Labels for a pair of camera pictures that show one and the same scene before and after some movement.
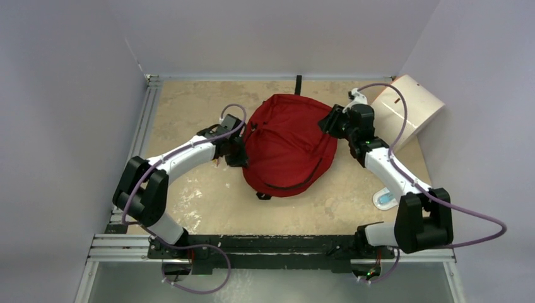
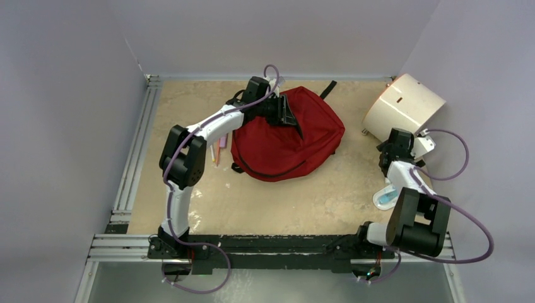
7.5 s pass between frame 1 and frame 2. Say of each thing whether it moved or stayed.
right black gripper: moved
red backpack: moved
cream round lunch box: stayed
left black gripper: moved
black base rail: stayed
